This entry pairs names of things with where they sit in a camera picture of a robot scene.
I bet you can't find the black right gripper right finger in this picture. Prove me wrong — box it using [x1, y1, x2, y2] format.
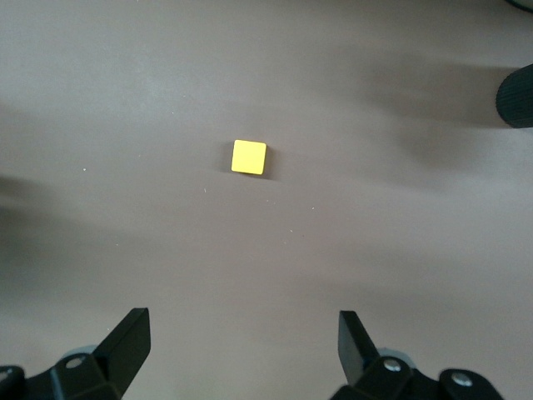
[331, 310, 442, 400]

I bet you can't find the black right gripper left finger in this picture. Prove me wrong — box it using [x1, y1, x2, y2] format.
[24, 307, 152, 400]

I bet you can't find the yellow cube block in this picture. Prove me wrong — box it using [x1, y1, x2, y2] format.
[231, 139, 267, 175]

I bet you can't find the brown table cover sheet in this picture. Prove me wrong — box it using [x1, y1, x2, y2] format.
[0, 0, 533, 400]

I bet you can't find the black ribbed cylinder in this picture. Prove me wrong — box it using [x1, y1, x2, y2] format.
[495, 62, 533, 129]

